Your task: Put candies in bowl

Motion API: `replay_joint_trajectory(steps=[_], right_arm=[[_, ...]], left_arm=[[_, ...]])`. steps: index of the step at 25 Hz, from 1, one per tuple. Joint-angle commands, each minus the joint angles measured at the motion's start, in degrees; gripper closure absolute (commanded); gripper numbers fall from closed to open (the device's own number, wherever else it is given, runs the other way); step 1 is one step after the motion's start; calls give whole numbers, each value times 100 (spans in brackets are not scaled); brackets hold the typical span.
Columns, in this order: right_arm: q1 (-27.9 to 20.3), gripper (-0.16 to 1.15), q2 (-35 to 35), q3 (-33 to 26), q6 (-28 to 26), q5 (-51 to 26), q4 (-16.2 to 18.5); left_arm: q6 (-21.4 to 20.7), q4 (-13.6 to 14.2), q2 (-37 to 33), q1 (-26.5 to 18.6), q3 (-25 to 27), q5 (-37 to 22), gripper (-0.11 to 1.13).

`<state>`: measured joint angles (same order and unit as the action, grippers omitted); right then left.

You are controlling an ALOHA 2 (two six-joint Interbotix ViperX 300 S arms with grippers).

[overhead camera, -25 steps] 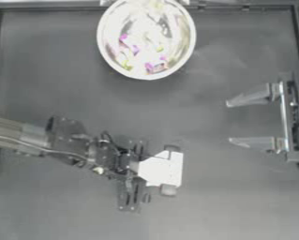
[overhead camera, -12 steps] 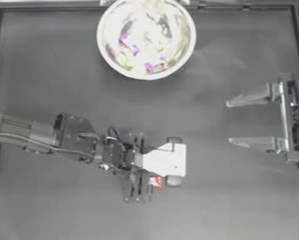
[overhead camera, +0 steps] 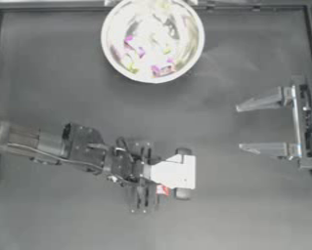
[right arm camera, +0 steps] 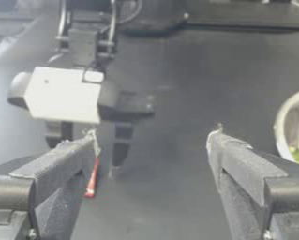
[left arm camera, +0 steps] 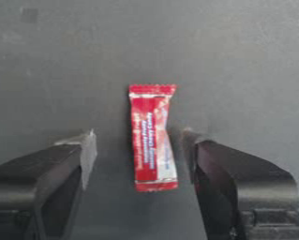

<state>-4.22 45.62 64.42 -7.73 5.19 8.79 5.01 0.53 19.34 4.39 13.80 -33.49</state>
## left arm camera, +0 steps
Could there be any red candy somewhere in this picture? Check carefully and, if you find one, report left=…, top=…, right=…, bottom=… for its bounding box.
left=128, top=82, right=180, bottom=193

